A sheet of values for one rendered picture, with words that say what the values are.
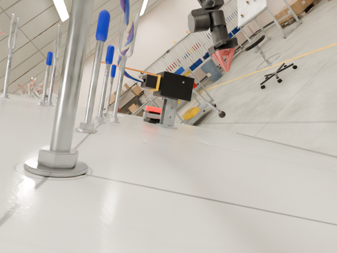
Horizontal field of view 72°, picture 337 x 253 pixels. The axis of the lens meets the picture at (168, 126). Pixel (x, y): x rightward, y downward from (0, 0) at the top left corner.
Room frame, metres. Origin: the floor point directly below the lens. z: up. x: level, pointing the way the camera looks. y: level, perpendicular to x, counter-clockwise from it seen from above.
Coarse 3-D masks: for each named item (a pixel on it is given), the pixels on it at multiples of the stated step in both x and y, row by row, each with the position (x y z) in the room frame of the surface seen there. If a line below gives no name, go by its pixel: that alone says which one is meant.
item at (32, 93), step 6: (30, 84) 1.13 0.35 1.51; (42, 84) 1.12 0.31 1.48; (24, 90) 1.19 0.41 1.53; (30, 90) 1.14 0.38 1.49; (36, 90) 1.16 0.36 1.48; (42, 90) 1.24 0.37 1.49; (48, 90) 1.09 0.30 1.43; (30, 96) 1.08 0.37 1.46; (36, 96) 1.07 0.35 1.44; (54, 96) 1.09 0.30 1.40
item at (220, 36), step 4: (216, 28) 0.81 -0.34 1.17; (220, 28) 0.80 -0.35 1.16; (224, 28) 0.80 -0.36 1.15; (212, 32) 0.82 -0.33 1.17; (216, 32) 0.81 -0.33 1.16; (220, 32) 0.80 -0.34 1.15; (224, 32) 0.80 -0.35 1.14; (212, 36) 0.83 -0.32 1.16; (216, 36) 0.81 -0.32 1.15; (220, 36) 0.80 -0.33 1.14; (224, 36) 0.80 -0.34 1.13; (228, 36) 0.81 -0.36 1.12; (212, 40) 0.83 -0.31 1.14; (216, 40) 0.81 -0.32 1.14; (220, 40) 0.77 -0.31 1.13; (224, 40) 0.77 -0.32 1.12; (228, 40) 0.78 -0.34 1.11; (236, 40) 0.78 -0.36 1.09; (216, 44) 0.80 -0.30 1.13; (220, 44) 0.79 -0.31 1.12; (224, 44) 0.82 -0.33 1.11; (208, 52) 0.87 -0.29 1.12
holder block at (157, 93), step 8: (160, 72) 0.40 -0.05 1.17; (168, 72) 0.38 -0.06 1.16; (168, 80) 0.38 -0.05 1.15; (176, 80) 0.39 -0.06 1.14; (184, 80) 0.39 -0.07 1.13; (192, 80) 0.40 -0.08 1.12; (160, 88) 0.38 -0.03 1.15; (168, 88) 0.38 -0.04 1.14; (176, 88) 0.39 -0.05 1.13; (184, 88) 0.39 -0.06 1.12; (192, 88) 0.40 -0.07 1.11; (160, 96) 0.41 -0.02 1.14; (168, 96) 0.38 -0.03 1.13; (176, 96) 0.39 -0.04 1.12; (184, 96) 0.39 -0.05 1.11
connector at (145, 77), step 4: (144, 76) 0.40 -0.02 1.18; (148, 76) 0.38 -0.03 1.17; (152, 76) 0.38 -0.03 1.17; (156, 76) 0.39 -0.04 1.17; (144, 80) 0.38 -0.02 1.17; (148, 80) 0.38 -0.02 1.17; (152, 80) 0.38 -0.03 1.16; (156, 80) 0.39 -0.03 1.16; (160, 80) 0.39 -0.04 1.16; (144, 84) 0.39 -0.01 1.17; (148, 84) 0.38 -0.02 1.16; (152, 84) 0.38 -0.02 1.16; (160, 84) 0.39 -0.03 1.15; (148, 88) 0.41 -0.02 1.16; (152, 88) 0.39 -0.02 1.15
